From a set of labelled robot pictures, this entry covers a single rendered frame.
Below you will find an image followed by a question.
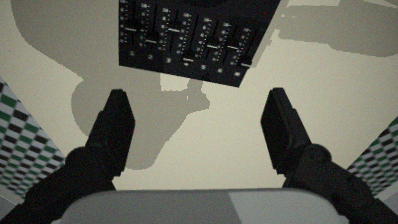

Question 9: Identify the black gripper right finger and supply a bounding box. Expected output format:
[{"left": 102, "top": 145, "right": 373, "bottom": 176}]
[{"left": 261, "top": 88, "right": 398, "bottom": 224}]

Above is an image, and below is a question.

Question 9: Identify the black lighting desk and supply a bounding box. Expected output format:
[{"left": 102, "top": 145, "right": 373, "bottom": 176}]
[{"left": 119, "top": 0, "right": 281, "bottom": 88}]

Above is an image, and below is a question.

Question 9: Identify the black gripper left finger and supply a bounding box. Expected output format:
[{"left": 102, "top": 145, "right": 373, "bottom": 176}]
[{"left": 0, "top": 89, "right": 135, "bottom": 224}]

